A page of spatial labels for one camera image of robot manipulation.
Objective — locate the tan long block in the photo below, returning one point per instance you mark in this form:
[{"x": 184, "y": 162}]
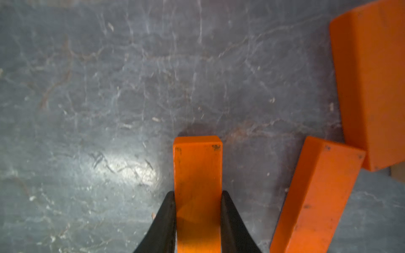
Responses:
[{"x": 397, "y": 172}]

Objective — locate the orange block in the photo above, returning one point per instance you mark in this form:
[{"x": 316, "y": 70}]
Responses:
[
  {"x": 323, "y": 180},
  {"x": 368, "y": 47},
  {"x": 198, "y": 170}
]

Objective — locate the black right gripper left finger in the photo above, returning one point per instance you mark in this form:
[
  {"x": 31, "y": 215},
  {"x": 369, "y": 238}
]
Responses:
[{"x": 161, "y": 236}]

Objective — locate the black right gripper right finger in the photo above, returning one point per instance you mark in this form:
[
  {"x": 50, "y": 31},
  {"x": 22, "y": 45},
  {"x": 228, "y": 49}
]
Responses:
[{"x": 235, "y": 237}]

